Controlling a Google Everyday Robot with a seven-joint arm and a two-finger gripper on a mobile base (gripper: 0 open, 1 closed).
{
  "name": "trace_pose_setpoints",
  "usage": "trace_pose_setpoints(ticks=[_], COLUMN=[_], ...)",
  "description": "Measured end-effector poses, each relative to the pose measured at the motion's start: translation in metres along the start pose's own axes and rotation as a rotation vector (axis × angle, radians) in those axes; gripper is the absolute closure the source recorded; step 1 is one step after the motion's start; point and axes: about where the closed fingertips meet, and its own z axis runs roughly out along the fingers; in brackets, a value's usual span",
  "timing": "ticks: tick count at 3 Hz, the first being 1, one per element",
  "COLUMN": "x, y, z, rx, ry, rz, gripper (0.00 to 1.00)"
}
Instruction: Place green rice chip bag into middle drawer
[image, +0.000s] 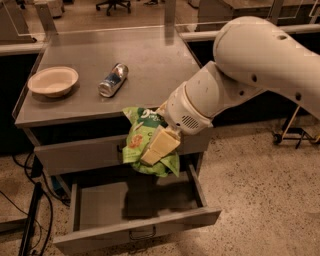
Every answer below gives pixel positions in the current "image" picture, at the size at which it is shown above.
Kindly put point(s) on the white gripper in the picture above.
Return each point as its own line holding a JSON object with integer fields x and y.
{"x": 181, "y": 111}

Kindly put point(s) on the green rice chip bag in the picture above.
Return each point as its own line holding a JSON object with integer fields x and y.
{"x": 144, "y": 123}

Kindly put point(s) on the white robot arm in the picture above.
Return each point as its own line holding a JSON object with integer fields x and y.
{"x": 251, "y": 56}

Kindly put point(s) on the open grey middle drawer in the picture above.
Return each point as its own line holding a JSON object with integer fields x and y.
{"x": 118, "y": 205}

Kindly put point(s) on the grey metal drawer cabinet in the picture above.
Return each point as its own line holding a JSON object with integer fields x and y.
{"x": 79, "y": 138}

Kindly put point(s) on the closed grey top drawer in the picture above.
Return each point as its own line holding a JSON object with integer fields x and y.
{"x": 70, "y": 157}

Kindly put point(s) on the silver blue drink can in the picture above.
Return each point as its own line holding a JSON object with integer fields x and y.
{"x": 113, "y": 81}

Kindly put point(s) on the white paper bowl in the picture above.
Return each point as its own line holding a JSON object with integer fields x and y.
{"x": 53, "y": 82}

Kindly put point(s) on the black office chair base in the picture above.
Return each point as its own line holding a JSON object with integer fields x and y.
{"x": 113, "y": 4}

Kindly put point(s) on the black floor stand bar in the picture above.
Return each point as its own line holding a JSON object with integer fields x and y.
{"x": 29, "y": 224}

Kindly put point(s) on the yellow wheeled cart frame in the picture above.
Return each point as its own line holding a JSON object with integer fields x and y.
{"x": 297, "y": 134}

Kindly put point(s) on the dark counter with rail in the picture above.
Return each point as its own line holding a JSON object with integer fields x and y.
{"x": 213, "y": 15}

